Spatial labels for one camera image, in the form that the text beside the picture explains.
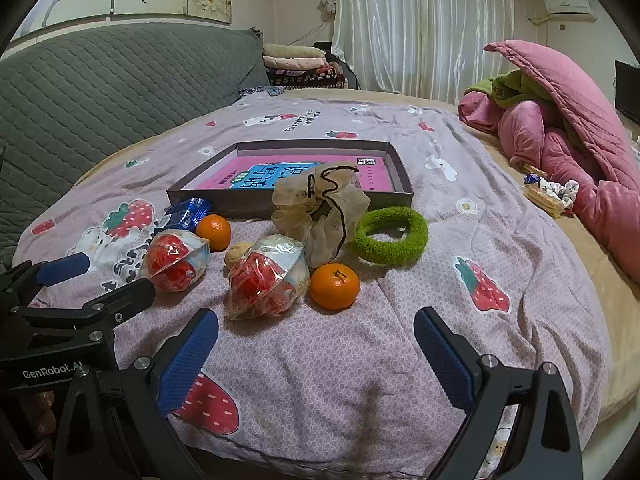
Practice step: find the grey shallow cardboard box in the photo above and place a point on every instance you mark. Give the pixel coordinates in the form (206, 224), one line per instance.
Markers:
(235, 205)

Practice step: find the pink and blue book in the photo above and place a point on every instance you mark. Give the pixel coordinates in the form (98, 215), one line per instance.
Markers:
(225, 172)

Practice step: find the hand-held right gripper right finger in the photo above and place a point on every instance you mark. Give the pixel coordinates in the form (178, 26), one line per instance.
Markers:
(445, 355)

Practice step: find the white air conditioner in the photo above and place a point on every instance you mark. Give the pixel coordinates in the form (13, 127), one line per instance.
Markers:
(570, 6)

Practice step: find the orange tangerine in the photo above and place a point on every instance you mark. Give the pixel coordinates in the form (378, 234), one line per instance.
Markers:
(214, 232)
(334, 287)

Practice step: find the pink strawberry printed blanket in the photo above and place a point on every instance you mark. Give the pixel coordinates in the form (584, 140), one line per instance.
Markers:
(325, 385)

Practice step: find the white curtain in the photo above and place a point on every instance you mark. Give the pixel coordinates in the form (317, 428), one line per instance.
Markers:
(415, 25)

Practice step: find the dark patterned cloth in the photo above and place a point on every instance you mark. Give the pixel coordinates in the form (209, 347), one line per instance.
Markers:
(260, 91)

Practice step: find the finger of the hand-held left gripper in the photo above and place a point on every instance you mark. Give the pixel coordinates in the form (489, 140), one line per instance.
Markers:
(132, 294)
(62, 268)

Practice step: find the grey quilted headboard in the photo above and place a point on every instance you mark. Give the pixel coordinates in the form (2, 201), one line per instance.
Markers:
(100, 95)

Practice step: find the green fuzzy scrunchie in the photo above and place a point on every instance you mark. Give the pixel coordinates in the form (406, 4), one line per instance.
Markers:
(415, 232)

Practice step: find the black television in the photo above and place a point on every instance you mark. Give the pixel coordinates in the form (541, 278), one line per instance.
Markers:
(627, 90)

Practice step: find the beige walnut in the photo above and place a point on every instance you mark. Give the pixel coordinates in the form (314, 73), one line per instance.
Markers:
(236, 255)

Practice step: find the pink quilt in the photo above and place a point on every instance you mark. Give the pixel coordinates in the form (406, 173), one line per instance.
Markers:
(565, 90)

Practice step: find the beige organza scrunchie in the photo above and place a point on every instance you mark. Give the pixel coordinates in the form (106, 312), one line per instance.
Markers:
(310, 220)

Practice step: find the green blanket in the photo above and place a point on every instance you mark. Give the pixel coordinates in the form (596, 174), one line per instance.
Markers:
(505, 85)

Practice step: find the blue snack packet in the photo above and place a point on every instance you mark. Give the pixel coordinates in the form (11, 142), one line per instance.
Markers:
(185, 212)

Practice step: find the stack of folded blankets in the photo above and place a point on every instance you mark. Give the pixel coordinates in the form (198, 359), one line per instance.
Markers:
(300, 65)

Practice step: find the beige curtain tieback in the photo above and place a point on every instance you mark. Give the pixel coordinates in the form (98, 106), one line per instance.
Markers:
(327, 5)

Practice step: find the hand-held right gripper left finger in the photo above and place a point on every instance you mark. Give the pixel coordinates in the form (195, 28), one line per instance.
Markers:
(187, 360)

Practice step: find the blue candy wrapper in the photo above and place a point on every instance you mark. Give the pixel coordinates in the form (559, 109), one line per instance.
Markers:
(531, 179)

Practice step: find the plastic-wrapped toy egg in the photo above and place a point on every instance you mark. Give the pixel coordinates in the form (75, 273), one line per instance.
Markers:
(170, 260)
(265, 280)

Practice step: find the white floral scrunchie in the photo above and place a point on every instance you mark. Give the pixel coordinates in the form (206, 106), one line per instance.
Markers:
(560, 190)

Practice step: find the dark clothing pile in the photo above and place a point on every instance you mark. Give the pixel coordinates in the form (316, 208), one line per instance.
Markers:
(322, 47)

